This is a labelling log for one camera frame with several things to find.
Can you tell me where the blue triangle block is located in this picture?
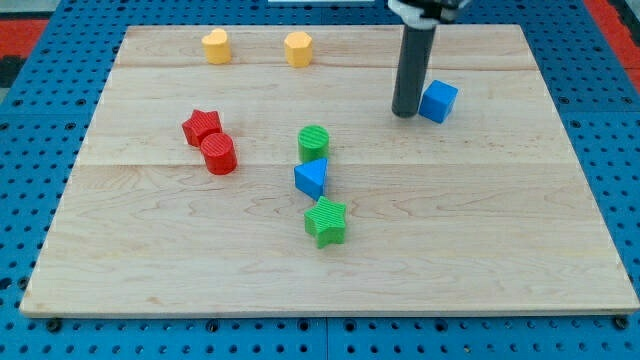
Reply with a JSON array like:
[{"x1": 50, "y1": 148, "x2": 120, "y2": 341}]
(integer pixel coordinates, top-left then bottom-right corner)
[{"x1": 294, "y1": 158, "x2": 328, "y2": 201}]

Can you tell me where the green cylinder block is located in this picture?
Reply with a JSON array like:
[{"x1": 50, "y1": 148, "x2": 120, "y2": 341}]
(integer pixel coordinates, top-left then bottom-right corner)
[{"x1": 297, "y1": 125, "x2": 330, "y2": 163}]

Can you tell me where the green star block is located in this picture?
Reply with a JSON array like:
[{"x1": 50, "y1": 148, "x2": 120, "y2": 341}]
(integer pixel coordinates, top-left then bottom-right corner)
[{"x1": 304, "y1": 196, "x2": 347, "y2": 249}]

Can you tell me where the light wooden board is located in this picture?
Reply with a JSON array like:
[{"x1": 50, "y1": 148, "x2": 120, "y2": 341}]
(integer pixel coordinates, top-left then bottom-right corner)
[{"x1": 20, "y1": 25, "x2": 639, "y2": 319}]

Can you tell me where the red cylinder block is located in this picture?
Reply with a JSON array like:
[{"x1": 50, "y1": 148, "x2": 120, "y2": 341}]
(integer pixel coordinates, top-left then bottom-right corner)
[{"x1": 200, "y1": 133, "x2": 237, "y2": 175}]

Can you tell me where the red star block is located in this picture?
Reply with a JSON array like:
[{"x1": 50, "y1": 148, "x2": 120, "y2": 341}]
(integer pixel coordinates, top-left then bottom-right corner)
[{"x1": 182, "y1": 109, "x2": 222, "y2": 147}]

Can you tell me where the yellow hexagon block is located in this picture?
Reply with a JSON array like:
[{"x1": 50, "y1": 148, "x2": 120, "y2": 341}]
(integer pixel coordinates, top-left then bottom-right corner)
[{"x1": 284, "y1": 31, "x2": 313, "y2": 68}]

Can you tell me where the blue cube block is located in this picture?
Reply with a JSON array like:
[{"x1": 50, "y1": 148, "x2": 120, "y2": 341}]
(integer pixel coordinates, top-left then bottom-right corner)
[{"x1": 418, "y1": 80, "x2": 459, "y2": 123}]

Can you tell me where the yellow heart block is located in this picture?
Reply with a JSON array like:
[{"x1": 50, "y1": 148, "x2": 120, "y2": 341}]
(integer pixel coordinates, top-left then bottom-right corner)
[{"x1": 201, "y1": 28, "x2": 232, "y2": 65}]

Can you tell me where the dark grey pointer rod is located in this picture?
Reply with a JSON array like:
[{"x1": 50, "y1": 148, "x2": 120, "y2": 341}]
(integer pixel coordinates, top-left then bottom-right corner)
[{"x1": 391, "y1": 25, "x2": 436, "y2": 118}]

